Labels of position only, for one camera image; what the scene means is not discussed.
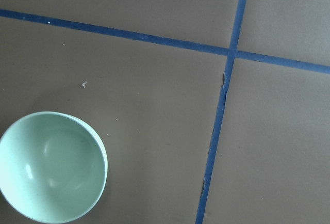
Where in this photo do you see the green bowl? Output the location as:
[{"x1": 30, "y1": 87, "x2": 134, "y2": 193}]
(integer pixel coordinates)
[{"x1": 1, "y1": 111, "x2": 108, "y2": 223}]

